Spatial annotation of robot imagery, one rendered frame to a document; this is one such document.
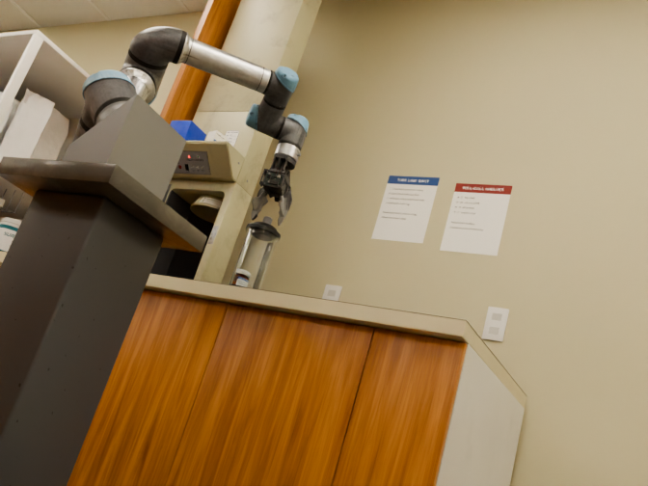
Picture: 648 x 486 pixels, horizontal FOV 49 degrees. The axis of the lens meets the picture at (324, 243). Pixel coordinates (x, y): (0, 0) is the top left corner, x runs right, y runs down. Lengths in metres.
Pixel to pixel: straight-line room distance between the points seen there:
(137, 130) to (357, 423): 0.82
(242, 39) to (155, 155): 1.44
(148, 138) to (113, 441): 0.88
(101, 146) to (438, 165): 1.53
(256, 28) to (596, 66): 1.31
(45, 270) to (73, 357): 0.17
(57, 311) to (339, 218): 1.60
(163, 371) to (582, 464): 1.23
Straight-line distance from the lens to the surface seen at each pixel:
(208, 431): 1.88
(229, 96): 2.80
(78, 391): 1.47
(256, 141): 2.62
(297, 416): 1.75
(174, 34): 2.09
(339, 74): 3.20
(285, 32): 2.85
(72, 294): 1.41
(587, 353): 2.32
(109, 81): 1.71
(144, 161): 1.56
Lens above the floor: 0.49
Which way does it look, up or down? 19 degrees up
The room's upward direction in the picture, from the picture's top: 17 degrees clockwise
